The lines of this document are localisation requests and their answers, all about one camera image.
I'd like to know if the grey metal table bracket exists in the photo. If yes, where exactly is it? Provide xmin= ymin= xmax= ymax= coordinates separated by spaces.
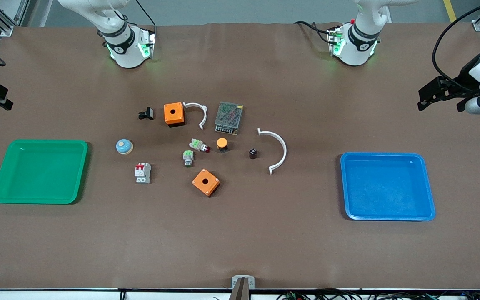
xmin=231 ymin=275 xmax=256 ymax=300

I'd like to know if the orange button enclosure box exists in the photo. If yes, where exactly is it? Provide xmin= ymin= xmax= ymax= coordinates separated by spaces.
xmin=164 ymin=102 xmax=185 ymax=128
xmin=192 ymin=168 xmax=220 ymax=197

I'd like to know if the black left base cable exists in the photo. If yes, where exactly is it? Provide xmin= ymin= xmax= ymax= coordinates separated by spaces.
xmin=294 ymin=20 xmax=336 ymax=44

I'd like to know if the large white curved clip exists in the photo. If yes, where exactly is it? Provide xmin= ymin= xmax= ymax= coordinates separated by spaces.
xmin=257 ymin=128 xmax=288 ymax=175

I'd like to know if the small white curved clip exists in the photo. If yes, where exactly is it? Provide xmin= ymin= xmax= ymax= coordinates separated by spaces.
xmin=183 ymin=102 xmax=208 ymax=130

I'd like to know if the white red circuit breaker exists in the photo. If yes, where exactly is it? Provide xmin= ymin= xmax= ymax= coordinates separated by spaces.
xmin=135 ymin=162 xmax=152 ymax=184

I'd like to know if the black right base cable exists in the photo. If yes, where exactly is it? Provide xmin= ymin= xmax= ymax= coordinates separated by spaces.
xmin=134 ymin=0 xmax=157 ymax=38

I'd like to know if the blue dome button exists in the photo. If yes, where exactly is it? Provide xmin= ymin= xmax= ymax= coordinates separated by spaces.
xmin=116 ymin=139 xmax=134 ymax=155

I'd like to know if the metal mesh power supply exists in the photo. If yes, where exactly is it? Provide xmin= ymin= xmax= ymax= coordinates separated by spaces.
xmin=215 ymin=101 xmax=244 ymax=135

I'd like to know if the brown table mat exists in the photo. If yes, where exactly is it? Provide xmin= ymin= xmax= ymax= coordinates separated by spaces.
xmin=0 ymin=22 xmax=480 ymax=290

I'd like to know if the black base cable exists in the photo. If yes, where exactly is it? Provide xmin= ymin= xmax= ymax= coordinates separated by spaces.
xmin=134 ymin=0 xmax=157 ymax=38
xmin=294 ymin=20 xmax=336 ymax=44

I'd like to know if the green white red-lens indicator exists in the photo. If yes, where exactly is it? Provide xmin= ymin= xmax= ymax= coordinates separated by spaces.
xmin=189 ymin=138 xmax=210 ymax=153

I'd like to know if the cable bundle under table edge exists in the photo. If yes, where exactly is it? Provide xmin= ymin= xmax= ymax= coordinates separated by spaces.
xmin=275 ymin=289 xmax=480 ymax=300

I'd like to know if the blue plastic tray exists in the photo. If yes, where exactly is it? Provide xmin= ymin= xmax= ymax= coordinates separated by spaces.
xmin=340 ymin=152 xmax=436 ymax=221

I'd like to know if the green plastic tray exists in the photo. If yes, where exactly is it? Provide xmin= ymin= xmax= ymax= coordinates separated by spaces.
xmin=0 ymin=139 xmax=89 ymax=205

